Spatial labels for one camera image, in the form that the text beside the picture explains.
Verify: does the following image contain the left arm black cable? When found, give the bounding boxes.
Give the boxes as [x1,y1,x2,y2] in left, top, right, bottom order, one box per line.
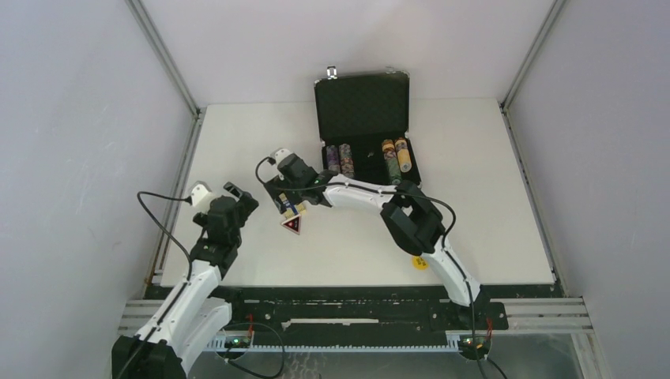
[115,191,194,379]

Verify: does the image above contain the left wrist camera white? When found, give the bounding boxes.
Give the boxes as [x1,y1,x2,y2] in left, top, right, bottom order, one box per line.
[189,181,214,212]

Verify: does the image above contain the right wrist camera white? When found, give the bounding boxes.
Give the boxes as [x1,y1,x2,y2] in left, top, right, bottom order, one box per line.
[270,148,292,165]

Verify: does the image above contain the green orange chip row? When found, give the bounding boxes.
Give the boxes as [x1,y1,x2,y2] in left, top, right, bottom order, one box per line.
[382,139,402,185]

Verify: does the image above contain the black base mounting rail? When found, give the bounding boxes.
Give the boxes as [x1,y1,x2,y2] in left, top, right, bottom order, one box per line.
[212,284,564,347]

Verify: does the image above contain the black aluminium poker case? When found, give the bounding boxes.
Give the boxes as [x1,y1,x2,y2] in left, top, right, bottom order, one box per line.
[314,70,422,186]

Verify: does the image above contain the red black triangular button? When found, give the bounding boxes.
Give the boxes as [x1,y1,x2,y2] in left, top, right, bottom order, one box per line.
[281,215,302,235]

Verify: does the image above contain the yellow round button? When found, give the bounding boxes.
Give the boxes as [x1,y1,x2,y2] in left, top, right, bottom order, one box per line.
[412,257,429,271]

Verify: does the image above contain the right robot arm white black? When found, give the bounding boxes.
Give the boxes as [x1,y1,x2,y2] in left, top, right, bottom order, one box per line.
[262,148,488,328]

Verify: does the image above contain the purple chip row far left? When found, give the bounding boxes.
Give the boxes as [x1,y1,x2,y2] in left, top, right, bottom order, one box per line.
[326,145,341,173]

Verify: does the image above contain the green chip row inner left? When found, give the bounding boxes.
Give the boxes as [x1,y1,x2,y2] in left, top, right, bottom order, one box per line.
[338,144,355,178]

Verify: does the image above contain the playing card deck box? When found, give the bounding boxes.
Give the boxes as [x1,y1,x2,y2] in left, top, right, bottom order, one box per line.
[277,193,307,220]

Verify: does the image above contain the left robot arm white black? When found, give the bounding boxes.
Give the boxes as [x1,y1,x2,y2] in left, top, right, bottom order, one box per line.
[111,182,258,378]

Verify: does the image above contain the yellow chip row far right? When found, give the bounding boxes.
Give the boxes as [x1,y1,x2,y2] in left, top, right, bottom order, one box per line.
[394,138,412,173]

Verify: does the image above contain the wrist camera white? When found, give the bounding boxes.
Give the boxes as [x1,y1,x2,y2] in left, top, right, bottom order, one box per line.
[189,181,214,212]
[270,148,292,165]

